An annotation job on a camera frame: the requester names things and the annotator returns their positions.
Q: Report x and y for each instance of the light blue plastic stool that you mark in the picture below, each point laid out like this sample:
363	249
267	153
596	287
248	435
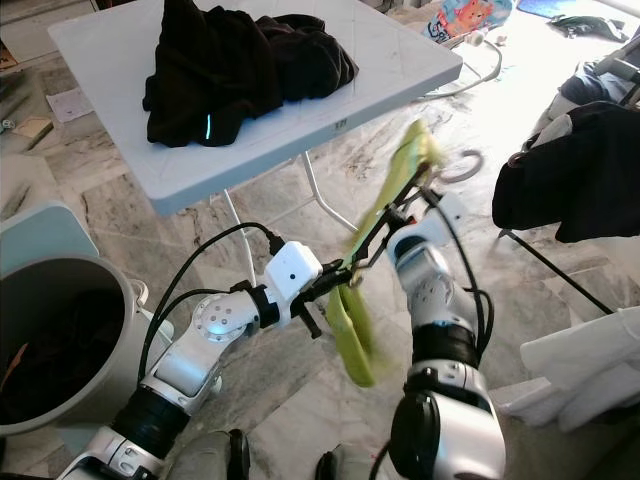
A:
50	235

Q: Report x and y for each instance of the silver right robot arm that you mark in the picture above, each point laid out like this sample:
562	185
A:
450	340

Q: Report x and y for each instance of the black item on floor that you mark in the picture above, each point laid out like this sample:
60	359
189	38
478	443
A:
580	27

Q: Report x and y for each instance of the robot leg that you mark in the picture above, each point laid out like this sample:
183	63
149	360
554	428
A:
205	458
350	468

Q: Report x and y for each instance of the robot right leg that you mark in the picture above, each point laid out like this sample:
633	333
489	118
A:
350	468

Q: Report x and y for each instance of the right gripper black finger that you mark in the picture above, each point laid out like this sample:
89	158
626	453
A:
415	182
378	237

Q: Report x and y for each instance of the small wooden block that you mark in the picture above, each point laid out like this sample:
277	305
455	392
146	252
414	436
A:
32	133

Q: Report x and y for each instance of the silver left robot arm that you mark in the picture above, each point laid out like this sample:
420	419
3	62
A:
200	350

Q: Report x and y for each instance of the lime green garment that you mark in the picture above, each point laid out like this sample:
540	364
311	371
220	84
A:
355	340

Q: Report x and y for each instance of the white paper sheet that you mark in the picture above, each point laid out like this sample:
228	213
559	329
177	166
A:
72	105

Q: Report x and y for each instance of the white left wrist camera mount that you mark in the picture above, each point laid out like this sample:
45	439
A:
292	268

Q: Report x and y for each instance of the pale pink plastic hanger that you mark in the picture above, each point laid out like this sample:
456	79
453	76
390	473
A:
479	168

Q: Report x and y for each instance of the grey plastic bucket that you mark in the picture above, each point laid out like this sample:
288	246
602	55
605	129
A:
135	350

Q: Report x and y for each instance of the black garment with brown lining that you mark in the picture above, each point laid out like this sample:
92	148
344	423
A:
315	58

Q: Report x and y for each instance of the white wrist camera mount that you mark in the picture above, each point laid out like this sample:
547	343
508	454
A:
445	220
292	268

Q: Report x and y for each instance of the blue floor mat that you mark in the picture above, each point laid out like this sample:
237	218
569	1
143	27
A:
545	7

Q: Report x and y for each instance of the white garment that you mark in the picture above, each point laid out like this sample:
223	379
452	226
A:
580	365

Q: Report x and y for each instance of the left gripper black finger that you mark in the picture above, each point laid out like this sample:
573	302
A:
308	320
335	277

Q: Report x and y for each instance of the white folding table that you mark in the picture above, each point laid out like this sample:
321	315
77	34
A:
400	70

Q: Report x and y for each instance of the robot left leg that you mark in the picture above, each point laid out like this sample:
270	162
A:
205	458

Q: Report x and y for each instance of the black garment with reflective stripe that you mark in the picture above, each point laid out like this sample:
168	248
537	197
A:
205	80

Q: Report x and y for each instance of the dark mattress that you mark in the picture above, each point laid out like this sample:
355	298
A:
600	80

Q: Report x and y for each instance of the dark garment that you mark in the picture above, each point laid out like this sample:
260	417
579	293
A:
60	360

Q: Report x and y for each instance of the navy blue garment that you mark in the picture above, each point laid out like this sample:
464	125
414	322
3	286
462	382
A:
570	185

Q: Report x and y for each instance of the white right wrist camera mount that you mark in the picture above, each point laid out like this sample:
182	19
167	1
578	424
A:
445	220

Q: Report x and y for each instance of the colourful baby bouncer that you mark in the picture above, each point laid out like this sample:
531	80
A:
465	20

